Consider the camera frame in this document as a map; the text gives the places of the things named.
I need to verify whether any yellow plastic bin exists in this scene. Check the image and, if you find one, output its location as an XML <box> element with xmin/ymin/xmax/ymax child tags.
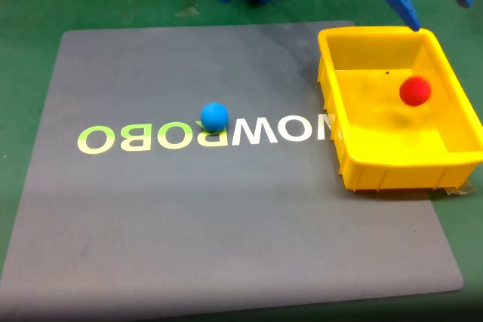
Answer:
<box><xmin>317</xmin><ymin>26</ymin><xmax>483</xmax><ymax>192</ymax></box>

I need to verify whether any clear tape piece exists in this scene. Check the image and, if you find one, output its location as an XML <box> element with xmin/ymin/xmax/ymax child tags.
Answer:
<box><xmin>429</xmin><ymin>179</ymin><xmax>478</xmax><ymax>198</ymax></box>

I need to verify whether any blue ball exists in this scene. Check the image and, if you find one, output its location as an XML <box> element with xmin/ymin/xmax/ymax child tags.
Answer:
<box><xmin>199</xmin><ymin>101</ymin><xmax>230</xmax><ymax>133</ymax></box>

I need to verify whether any grey mat with lettering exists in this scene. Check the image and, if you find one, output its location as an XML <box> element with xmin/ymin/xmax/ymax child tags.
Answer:
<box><xmin>0</xmin><ymin>20</ymin><xmax>464</xmax><ymax>322</ymax></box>

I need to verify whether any red ball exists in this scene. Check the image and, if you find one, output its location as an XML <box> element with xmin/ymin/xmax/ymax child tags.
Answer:
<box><xmin>398</xmin><ymin>75</ymin><xmax>432</xmax><ymax>106</ymax></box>

